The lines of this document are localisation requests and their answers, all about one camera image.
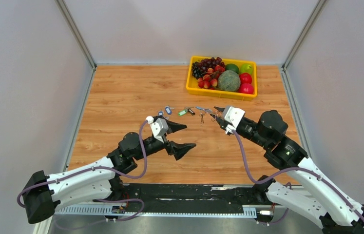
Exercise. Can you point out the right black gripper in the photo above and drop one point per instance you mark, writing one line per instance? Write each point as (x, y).
(221, 123)

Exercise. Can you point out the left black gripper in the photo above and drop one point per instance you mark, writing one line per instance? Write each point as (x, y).
(178, 150)

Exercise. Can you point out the large keyring with small rings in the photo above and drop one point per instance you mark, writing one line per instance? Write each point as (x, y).
(207, 112)

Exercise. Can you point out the black tagged key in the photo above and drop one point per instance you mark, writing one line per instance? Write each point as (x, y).
(201, 114)

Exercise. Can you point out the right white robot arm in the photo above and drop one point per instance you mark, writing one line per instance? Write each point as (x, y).
(332, 210)

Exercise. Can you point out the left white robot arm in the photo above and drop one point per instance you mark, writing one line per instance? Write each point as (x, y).
(43, 194)

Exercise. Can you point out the green tag key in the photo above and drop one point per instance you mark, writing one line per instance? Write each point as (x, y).
(181, 113)

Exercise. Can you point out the green netted melon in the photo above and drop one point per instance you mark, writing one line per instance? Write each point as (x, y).
(229, 81)

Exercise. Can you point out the red cherries cluster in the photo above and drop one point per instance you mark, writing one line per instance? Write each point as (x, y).
(207, 77)

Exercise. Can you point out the yellow plastic fruit tray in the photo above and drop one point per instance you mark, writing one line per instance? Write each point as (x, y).
(193, 88)

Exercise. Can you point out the lower red apple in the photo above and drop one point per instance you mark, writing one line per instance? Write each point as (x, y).
(246, 88)

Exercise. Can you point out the red apple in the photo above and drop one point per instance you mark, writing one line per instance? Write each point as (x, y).
(246, 88)
(245, 78)

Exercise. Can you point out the upper red apple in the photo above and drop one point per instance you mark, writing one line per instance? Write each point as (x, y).
(245, 78)

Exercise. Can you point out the dark green lime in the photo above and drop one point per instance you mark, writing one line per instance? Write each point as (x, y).
(232, 67)

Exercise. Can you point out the dark purple grape bunch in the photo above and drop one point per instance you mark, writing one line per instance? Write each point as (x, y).
(207, 66)

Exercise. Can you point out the light green apple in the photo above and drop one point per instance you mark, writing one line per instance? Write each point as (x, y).
(247, 68)

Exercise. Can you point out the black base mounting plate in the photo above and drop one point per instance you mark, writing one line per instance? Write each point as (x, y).
(185, 198)

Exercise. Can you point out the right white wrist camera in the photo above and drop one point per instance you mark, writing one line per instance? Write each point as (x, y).
(232, 116)

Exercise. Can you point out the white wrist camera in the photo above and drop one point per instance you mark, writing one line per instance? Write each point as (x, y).
(159, 127)
(232, 116)

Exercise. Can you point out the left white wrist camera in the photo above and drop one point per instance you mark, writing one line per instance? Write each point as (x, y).
(159, 127)

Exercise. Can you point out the aluminium front rail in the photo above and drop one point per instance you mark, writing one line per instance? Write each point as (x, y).
(105, 218)

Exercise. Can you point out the right aluminium corner post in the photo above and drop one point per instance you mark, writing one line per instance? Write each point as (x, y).
(320, 4)

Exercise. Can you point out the aluminium corner post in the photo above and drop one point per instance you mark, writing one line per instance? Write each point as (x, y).
(76, 32)
(320, 4)

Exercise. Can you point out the left aluminium corner post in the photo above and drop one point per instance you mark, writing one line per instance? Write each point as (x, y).
(76, 32)

